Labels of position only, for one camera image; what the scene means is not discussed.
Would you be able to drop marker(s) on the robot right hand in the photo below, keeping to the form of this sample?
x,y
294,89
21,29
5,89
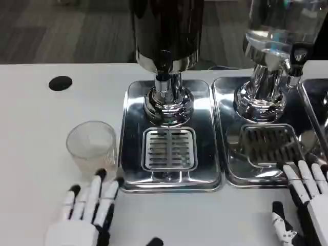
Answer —
x,y
315,202

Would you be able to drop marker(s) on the dark steel drip grid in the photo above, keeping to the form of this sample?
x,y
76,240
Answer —
x,y
266,143

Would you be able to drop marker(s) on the bright steel drip grid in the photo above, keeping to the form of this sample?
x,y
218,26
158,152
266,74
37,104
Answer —
x,y
169,148

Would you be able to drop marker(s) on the steel drip tray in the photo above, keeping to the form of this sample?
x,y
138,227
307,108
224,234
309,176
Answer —
x,y
205,128
230,115
317,102

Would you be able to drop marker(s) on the clear ribbed glass cup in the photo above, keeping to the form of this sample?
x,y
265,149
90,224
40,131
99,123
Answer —
x,y
88,151

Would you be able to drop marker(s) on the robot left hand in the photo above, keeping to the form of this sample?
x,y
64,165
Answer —
x,y
77,225

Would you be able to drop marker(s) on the black tap lever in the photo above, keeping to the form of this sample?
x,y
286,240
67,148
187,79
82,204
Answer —
x,y
299,55
163,60

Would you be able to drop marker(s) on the clear drink dispenser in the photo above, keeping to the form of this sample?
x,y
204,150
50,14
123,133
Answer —
x,y
266,77

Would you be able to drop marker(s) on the black round counter grommet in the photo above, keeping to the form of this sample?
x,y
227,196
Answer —
x,y
60,83

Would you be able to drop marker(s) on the dark drink dispenser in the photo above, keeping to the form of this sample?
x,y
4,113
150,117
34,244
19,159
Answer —
x,y
166,30

